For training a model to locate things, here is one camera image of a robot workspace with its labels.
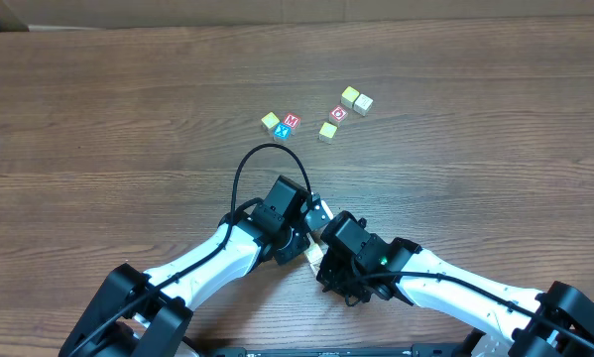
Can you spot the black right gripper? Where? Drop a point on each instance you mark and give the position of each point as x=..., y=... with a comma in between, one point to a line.
x=329, y=271

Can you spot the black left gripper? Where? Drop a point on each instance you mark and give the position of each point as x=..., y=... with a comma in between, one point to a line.
x=299, y=243

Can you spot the yellow S wooden block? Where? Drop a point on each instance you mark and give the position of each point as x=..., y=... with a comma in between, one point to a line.
x=314, y=253

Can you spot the leaf picture wooden block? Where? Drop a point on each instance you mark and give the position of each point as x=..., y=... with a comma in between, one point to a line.
x=315, y=268

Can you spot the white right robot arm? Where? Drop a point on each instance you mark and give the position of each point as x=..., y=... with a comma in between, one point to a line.
x=506, y=319

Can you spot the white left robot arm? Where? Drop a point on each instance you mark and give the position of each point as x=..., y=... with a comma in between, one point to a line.
x=148, y=313

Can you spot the blue X wooden block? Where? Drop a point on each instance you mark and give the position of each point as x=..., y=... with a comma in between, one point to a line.
x=282, y=133

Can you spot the red M wooden block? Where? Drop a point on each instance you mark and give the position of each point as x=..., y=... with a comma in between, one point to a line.
x=292, y=121

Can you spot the yellow block beside M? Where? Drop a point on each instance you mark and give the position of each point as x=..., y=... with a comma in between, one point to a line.
x=270, y=122

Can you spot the red top wooden block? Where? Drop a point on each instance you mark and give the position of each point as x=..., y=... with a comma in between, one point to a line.
x=338, y=115

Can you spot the plain cream wooden block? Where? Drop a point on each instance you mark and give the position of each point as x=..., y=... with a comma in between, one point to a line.
x=363, y=104

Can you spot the yellow top wooden block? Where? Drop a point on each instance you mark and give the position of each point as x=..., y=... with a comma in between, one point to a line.
x=349, y=96

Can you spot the cardboard backdrop panel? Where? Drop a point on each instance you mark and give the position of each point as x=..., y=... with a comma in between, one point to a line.
x=18, y=15

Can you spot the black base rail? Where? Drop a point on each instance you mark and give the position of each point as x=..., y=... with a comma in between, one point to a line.
x=417, y=350

